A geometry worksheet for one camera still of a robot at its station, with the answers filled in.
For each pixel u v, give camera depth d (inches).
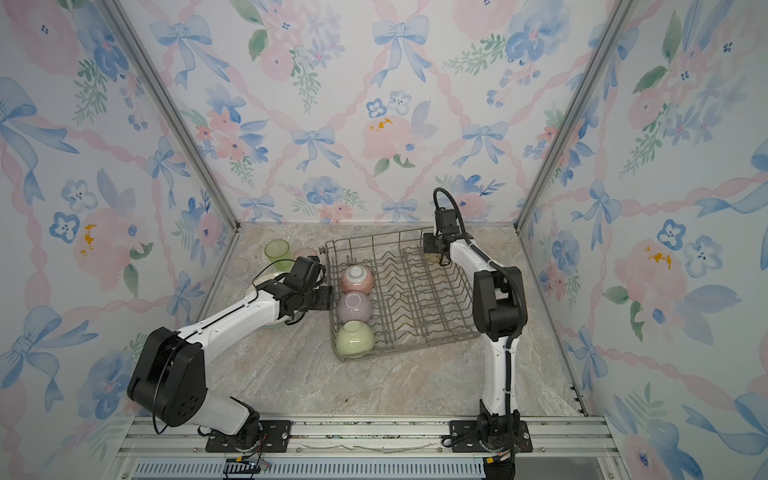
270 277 40.0
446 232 32.2
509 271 23.5
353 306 35.5
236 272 40.7
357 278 38.5
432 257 41.1
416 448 28.8
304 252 38.5
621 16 27.1
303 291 26.5
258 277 40.4
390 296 39.3
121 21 27.5
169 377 16.7
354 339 32.6
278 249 41.9
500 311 22.7
